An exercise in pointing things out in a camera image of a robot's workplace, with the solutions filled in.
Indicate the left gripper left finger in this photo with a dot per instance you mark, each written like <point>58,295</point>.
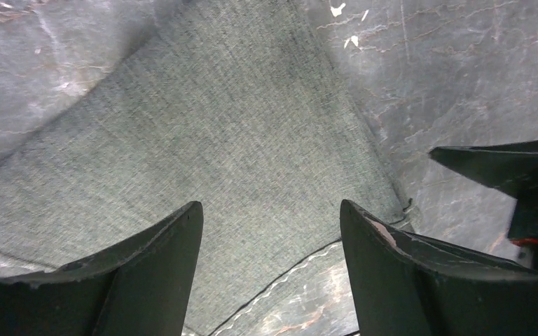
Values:
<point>139,286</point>

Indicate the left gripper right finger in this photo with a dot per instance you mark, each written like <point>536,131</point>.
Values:
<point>408,284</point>

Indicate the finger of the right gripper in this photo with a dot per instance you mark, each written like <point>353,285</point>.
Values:
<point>511,169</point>

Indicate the grey cloth napkin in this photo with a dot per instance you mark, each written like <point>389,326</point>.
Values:
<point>235,104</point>

